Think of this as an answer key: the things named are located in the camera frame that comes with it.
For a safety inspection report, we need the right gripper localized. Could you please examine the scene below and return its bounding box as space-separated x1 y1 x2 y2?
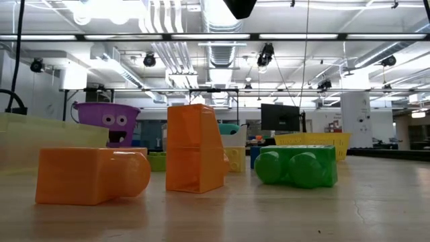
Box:
223 0 258 20

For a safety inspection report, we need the yellow plastic basket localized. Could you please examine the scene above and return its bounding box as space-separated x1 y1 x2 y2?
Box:
274 132 352 162

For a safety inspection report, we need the blue toy block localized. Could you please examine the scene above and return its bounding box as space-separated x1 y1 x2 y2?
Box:
249 146 262 169

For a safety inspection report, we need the yellow translucent container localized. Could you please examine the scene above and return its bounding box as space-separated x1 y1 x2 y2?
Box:
0 112 110 171

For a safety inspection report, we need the black computer monitor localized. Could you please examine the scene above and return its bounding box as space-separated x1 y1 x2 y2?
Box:
261 103 301 132

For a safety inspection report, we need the white plastic bin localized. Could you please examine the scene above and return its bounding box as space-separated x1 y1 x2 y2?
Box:
220 124 249 148

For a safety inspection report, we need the short orange toy block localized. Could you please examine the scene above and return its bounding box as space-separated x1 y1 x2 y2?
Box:
165 104 230 195

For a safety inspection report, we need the yellow toy block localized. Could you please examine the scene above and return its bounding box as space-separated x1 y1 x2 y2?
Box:
224 146 247 173

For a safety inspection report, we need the purple monster face bucket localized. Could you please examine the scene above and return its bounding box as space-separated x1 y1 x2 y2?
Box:
72 102 142 149

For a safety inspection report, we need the lime green toy block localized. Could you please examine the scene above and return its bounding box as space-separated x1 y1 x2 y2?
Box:
146 151 167 173

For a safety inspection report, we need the long orange toy block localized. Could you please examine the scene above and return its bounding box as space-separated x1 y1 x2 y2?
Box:
35 147 152 206

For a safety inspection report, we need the silver ventilation duct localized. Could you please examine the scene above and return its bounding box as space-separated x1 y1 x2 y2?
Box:
200 0 249 108

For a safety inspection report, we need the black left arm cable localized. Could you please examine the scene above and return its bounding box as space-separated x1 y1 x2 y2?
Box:
0 0 28 115

